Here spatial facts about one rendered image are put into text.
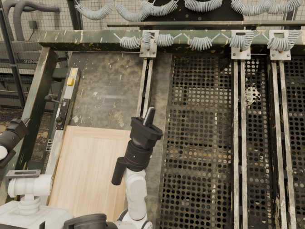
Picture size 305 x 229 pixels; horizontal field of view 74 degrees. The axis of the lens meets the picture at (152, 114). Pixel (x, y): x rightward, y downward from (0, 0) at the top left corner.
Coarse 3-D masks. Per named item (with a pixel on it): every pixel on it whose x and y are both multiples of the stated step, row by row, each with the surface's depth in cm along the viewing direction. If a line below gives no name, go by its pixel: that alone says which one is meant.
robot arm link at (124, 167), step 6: (120, 162) 66; (126, 162) 67; (132, 162) 65; (120, 168) 67; (126, 168) 69; (132, 168) 66; (138, 168) 66; (144, 168) 67; (114, 174) 68; (120, 174) 68; (126, 174) 68; (132, 174) 67; (144, 174) 70; (114, 180) 68; (120, 180) 69; (126, 180) 68
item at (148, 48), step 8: (144, 32) 111; (152, 32) 125; (144, 40) 111; (152, 40) 123; (144, 48) 122; (152, 48) 121; (144, 56) 120; (152, 56) 119; (144, 64) 123; (152, 64) 122; (144, 72) 121; (152, 72) 124; (144, 80) 120; (152, 80) 126; (144, 88) 122; (144, 96) 117; (144, 104) 115; (144, 112) 114
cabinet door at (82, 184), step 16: (80, 128) 122; (96, 128) 121; (64, 144) 120; (80, 144) 119; (96, 144) 118; (112, 144) 117; (64, 160) 118; (80, 160) 117; (96, 160) 115; (112, 160) 114; (64, 176) 115; (80, 176) 114; (96, 176) 113; (112, 176) 112; (64, 192) 113; (80, 192) 111; (96, 192) 110; (112, 192) 109; (64, 208) 110; (80, 208) 109; (96, 208) 108; (112, 208) 107
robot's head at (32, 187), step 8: (40, 176) 64; (48, 176) 64; (16, 184) 60; (24, 184) 61; (32, 184) 62; (40, 184) 62; (48, 184) 63; (16, 192) 60; (24, 192) 61; (32, 192) 62; (40, 192) 62; (48, 192) 63; (24, 200) 62; (32, 200) 62; (40, 200) 65
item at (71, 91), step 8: (80, 72) 136; (72, 88) 129; (64, 96) 128; (72, 96) 128; (72, 104) 129; (64, 128) 122; (56, 136) 120; (56, 144) 119; (56, 152) 118; (56, 160) 116; (48, 168) 115; (56, 168) 117; (48, 200) 112
